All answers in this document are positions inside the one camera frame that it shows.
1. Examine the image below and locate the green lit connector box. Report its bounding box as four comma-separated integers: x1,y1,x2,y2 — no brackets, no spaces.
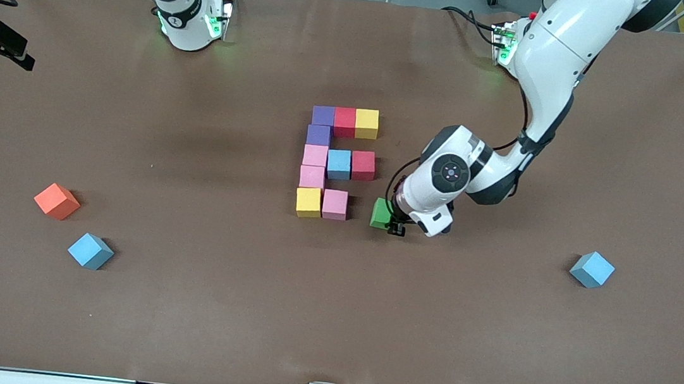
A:
489,20,520,68
204,0,236,41

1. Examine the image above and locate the purple foam block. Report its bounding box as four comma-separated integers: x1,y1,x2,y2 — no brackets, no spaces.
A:
312,105,336,128
306,123,333,148

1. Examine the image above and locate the pink foam block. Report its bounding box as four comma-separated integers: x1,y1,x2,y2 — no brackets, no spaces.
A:
321,189,350,222
298,164,327,191
302,144,329,169

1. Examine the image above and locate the brown paper table cover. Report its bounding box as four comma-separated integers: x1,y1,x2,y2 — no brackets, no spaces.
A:
0,0,684,384

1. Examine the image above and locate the green foam block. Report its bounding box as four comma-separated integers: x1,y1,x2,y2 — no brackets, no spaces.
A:
369,197,399,231

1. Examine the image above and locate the blue foam block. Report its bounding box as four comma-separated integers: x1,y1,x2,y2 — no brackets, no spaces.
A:
567,249,618,292
65,231,117,273
326,149,353,182

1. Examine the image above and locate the red foam block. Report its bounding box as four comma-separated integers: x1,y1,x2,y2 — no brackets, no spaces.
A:
350,149,378,183
332,106,359,139

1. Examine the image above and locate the orange foam block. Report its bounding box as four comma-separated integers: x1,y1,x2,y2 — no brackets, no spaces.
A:
32,181,83,223

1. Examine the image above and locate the yellow foam block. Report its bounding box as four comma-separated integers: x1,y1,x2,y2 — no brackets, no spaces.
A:
294,186,324,220
353,108,382,142

